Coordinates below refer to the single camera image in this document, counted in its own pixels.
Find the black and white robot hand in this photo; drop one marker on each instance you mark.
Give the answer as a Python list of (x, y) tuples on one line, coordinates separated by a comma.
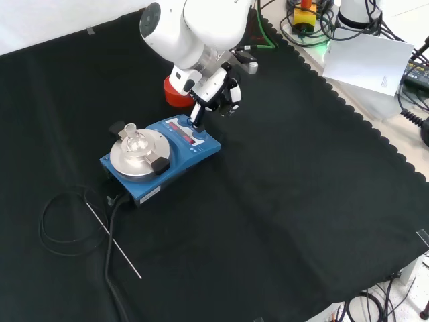
[(211, 89)]

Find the heater with blue base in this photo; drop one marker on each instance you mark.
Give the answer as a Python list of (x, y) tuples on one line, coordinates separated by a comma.
[(191, 147)]

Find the clear round-bottom flask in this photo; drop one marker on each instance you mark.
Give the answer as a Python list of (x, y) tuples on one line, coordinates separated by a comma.
[(136, 143)]

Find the black cloth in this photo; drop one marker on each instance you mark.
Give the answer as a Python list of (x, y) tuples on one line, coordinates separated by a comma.
[(268, 167)]

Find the yellow stop button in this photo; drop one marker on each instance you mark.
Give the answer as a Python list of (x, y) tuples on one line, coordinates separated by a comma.
[(304, 18)]

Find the grey tape piece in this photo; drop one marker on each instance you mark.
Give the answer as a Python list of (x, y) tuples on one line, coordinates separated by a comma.
[(90, 31)]

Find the white paper sheet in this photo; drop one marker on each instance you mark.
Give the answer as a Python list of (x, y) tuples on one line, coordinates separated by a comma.
[(365, 60)]

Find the pale grey box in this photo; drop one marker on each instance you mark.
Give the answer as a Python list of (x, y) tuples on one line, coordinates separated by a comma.
[(378, 104)]

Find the thin steel probe rod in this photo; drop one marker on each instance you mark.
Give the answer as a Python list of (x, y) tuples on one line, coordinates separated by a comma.
[(114, 242)]

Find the black power adapter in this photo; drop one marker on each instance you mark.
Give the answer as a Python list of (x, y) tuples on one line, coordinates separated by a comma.
[(417, 75)]

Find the clear tape strip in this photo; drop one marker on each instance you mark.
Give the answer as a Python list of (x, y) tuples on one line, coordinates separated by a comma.
[(423, 236)]

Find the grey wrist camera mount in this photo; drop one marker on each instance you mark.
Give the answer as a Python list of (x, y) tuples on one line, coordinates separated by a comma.
[(249, 65)]

